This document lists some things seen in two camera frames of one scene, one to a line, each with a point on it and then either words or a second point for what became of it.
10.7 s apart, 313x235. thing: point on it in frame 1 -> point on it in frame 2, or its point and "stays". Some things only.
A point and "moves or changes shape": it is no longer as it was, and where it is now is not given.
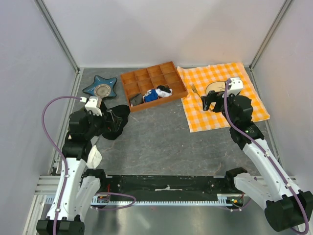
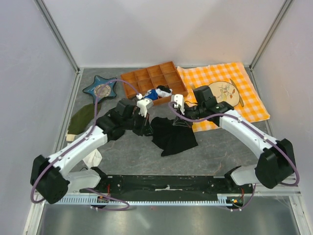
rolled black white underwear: (164, 91) stays
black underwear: (122, 111) moves or changes shape
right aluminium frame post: (269, 34) stays
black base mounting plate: (166, 187) stays
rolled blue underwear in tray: (150, 95) stays
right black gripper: (212, 96) -> (178, 121)
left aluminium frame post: (50, 22) stays
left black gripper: (116, 120) -> (145, 128)
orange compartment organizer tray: (138, 81) stays
